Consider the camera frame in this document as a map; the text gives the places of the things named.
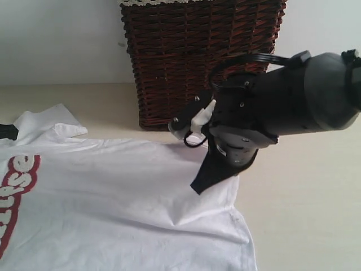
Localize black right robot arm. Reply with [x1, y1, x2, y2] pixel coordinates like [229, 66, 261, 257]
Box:
[191, 50, 360, 194]

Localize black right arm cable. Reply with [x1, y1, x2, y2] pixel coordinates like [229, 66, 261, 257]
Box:
[183, 49, 361, 149]

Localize dark red wicker basket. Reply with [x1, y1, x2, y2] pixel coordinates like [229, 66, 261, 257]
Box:
[119, 0, 286, 131]

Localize white tape camera mount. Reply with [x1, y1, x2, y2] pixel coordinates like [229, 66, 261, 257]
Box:
[190, 99, 216, 134]

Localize white t-shirt red print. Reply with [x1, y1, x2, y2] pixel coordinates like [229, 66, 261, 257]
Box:
[1, 104, 257, 270]

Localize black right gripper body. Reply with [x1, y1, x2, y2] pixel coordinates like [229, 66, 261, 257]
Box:
[207, 124, 279, 169]

